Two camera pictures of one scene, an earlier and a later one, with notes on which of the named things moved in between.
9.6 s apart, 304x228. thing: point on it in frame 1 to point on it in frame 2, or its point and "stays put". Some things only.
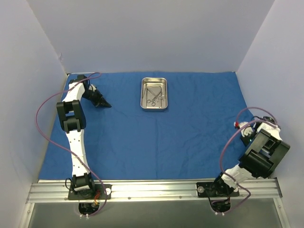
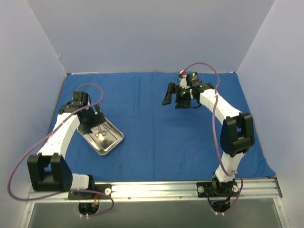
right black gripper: [245, 140] to [177, 95]
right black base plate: [207, 189] stays put
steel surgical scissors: [153, 103] to [103, 133]
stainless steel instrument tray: [154, 93] to [104, 137]
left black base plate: [102, 191] stays put
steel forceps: [161, 98] to [107, 128]
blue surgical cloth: [196, 137] stays put
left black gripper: [98, 99] to [90, 122]
